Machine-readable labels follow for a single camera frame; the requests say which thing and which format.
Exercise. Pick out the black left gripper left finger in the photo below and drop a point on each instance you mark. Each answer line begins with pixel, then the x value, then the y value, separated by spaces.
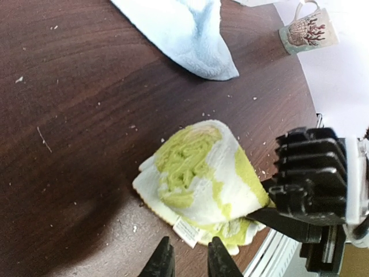
pixel 161 262

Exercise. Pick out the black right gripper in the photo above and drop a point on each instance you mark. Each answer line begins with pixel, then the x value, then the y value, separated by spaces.
pixel 322 247

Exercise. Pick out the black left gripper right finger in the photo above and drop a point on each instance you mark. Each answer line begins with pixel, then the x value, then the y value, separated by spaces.
pixel 220 263

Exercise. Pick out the green patterned towel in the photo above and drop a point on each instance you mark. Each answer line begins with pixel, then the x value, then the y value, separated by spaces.
pixel 201 182

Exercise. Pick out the beige patterned mug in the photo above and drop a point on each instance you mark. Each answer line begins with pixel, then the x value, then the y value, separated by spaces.
pixel 310 32

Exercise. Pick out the light blue towel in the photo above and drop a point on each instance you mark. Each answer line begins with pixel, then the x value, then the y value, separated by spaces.
pixel 188 32

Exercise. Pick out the aluminium front rail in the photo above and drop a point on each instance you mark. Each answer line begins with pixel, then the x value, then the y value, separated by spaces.
pixel 273 257

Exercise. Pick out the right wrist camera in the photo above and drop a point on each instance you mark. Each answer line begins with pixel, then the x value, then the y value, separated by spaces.
pixel 322 179

